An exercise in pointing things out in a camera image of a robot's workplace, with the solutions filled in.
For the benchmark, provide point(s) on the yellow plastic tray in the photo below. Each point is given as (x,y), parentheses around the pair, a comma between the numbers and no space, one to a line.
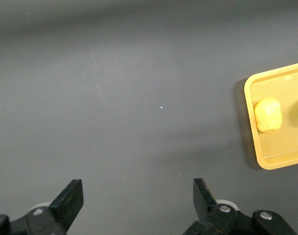
(281,147)

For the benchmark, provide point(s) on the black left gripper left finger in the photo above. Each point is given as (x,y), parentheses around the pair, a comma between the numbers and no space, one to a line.
(69,203)

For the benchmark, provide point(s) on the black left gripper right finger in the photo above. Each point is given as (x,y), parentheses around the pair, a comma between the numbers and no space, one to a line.
(207,205)

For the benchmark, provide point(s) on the yellow dough ball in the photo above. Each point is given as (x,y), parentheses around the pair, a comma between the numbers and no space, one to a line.
(268,115)

